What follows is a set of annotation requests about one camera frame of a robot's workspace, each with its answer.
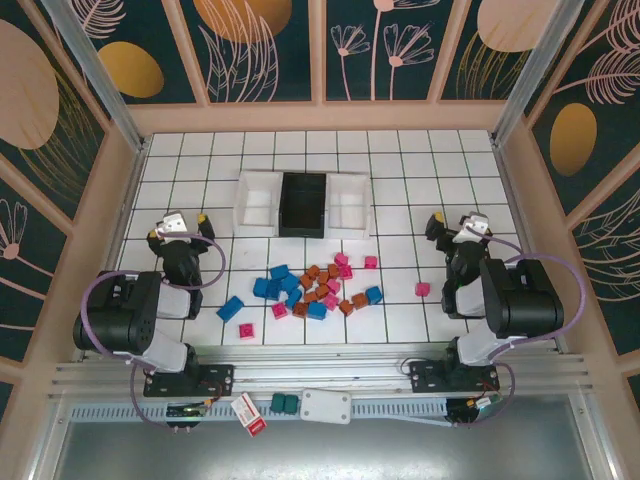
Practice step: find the pink lego brick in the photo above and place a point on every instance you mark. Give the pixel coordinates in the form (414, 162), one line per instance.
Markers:
(341, 259)
(370, 262)
(279, 311)
(246, 331)
(333, 286)
(331, 300)
(423, 289)
(346, 271)

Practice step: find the blue lego brick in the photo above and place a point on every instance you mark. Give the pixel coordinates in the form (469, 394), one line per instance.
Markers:
(274, 290)
(290, 282)
(230, 307)
(294, 299)
(373, 295)
(279, 272)
(261, 287)
(316, 311)

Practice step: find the orange lego brick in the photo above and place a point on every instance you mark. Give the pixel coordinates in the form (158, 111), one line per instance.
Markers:
(346, 306)
(306, 280)
(324, 277)
(311, 296)
(332, 270)
(321, 290)
(312, 272)
(300, 310)
(360, 300)

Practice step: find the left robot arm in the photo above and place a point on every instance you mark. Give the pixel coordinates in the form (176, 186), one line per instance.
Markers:
(120, 320)

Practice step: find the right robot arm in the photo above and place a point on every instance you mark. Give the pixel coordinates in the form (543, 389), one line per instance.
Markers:
(530, 300)

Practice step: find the aluminium table edge strip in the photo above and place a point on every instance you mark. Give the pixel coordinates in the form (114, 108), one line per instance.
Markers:
(520, 225)
(125, 225)

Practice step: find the white plastic container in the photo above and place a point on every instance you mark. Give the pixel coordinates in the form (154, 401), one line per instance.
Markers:
(257, 210)
(347, 207)

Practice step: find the black plastic container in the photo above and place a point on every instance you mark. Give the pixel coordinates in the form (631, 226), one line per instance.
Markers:
(302, 205)

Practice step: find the small circuit board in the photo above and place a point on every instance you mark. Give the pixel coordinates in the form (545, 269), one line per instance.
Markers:
(187, 411)
(475, 406)

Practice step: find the red and white tag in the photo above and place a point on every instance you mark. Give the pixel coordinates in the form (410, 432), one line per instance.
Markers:
(250, 414)

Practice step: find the green connector block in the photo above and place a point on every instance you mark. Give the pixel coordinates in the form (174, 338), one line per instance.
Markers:
(289, 404)
(276, 403)

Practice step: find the white plastic box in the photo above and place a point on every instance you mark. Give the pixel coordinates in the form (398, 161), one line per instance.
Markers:
(325, 406)

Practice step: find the grey metal panel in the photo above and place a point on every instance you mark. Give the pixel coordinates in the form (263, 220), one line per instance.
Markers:
(350, 450)

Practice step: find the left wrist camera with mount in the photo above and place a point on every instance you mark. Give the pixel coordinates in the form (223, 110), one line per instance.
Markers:
(172, 222)

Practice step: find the aluminium corner post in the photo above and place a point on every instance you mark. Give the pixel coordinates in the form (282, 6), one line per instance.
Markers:
(96, 70)
(532, 70)

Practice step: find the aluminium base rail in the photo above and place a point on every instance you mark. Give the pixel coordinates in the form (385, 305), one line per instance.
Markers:
(320, 370)

